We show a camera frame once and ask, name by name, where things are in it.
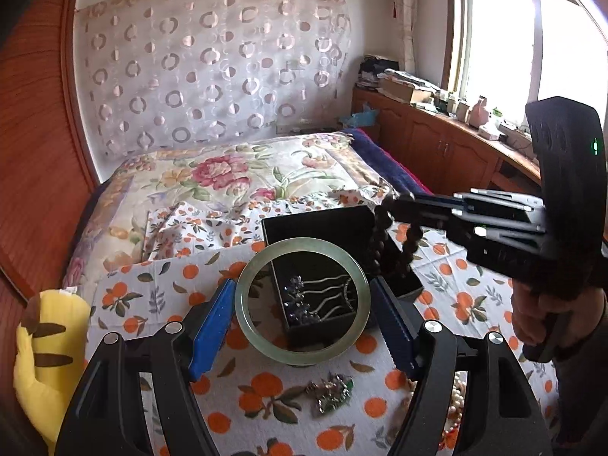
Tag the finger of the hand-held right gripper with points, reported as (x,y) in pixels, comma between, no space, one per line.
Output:
(498,202)
(494,242)

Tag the green jewelled brooch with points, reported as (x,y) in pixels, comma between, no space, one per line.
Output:
(330,395)

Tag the green jade bangle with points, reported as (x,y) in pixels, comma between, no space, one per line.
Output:
(247,325)

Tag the yellow plush toy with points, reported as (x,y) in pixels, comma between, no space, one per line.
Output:
(42,375)

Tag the blue plastic bag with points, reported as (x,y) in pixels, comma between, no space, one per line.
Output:
(363,115)

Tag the orange print bed sheet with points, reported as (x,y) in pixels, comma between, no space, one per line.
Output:
(266,406)

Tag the pink figurine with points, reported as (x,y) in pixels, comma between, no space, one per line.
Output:
(479,113)

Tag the window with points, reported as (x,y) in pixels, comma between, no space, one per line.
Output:
(498,33)

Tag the black jewelry box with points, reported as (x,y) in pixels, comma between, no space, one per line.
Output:
(323,227)

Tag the wooden cabinet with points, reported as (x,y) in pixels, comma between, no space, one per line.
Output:
(427,138)

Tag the person's right hand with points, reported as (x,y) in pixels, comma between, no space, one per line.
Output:
(526,313)

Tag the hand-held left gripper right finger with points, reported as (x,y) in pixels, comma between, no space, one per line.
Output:
(394,327)

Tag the person's right forearm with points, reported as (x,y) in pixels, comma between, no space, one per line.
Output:
(584,380)

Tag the white tissue box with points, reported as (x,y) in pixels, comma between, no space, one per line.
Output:
(488,132)

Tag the circle patterned sheer cloth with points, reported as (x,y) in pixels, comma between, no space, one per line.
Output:
(190,80)

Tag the floral quilt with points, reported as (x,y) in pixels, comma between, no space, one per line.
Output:
(213,171)

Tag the purple crystal jewelry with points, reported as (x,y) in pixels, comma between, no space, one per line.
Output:
(297,295)

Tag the dark blue blanket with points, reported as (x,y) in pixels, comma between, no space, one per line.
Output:
(375,152)

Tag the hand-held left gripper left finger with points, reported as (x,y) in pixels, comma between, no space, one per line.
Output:
(213,323)

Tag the cardboard box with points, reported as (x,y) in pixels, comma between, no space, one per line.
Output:
(403,91)

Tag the sheer window curtain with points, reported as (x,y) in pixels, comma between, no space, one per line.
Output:
(408,19)

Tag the pile of papers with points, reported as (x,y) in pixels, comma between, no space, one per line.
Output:
(375,73)

